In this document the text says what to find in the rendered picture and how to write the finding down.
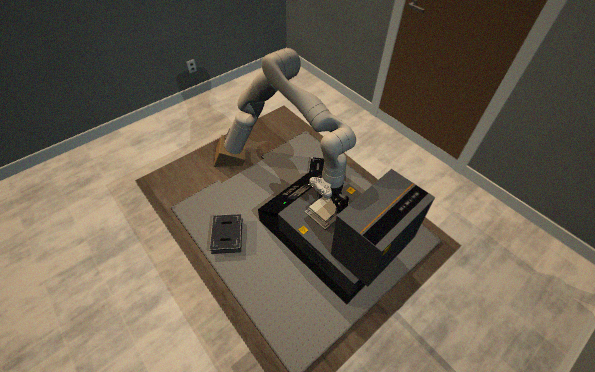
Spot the black thermal cycler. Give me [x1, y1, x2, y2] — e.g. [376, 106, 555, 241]
[258, 169, 435, 304]

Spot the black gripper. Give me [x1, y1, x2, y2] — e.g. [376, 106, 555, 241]
[317, 183, 349, 214]

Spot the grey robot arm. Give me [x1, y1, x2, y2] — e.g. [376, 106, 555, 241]
[224, 48, 356, 199]

